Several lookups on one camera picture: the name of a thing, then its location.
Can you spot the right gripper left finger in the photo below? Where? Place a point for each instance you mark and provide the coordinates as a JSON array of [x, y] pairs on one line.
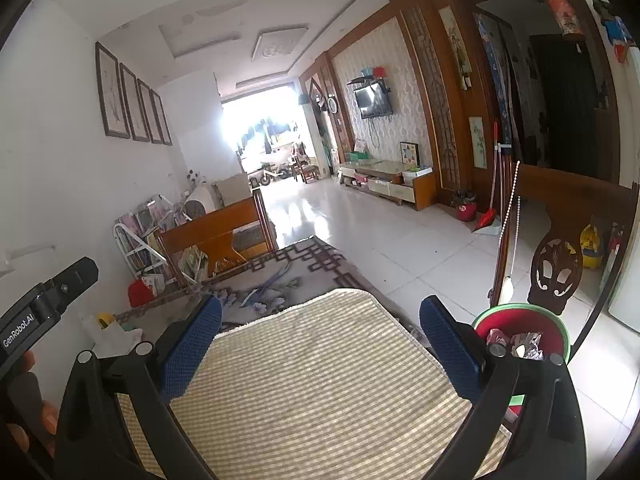
[[93, 441]]

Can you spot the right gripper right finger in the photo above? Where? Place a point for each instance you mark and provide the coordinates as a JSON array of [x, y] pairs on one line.
[[549, 440]]

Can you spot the pink plastic wrapper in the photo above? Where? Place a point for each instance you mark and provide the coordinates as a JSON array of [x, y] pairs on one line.
[[496, 336]]

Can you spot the red green trash bin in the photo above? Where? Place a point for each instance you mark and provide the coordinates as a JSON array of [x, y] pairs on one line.
[[517, 320]]

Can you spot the person's left hand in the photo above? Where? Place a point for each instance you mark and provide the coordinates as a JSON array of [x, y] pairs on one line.
[[35, 419]]

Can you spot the white container yellow lid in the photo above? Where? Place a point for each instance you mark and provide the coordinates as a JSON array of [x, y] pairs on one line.
[[110, 340]]

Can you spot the white magazine rack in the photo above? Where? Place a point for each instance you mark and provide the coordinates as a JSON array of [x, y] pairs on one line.
[[136, 236]]

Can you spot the wooden dining chair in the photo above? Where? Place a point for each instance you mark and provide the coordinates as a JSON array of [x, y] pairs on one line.
[[213, 234]]

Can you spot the yellow striped table cloth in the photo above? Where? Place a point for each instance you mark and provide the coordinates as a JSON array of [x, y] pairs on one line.
[[332, 389]]

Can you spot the red small bin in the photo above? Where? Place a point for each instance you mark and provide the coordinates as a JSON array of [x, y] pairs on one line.
[[465, 205]]

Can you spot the grey patterned table mat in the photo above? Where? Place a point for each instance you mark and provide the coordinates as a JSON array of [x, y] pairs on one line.
[[264, 286]]

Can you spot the wooden tv cabinet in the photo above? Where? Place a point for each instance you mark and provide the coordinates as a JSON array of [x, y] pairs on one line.
[[394, 181]]

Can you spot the framed wall picture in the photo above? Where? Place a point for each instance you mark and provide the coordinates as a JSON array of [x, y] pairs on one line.
[[160, 118], [133, 106], [110, 94], [149, 112]]

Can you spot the wall mounted television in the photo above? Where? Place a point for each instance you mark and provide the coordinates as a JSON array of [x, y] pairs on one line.
[[372, 96]]

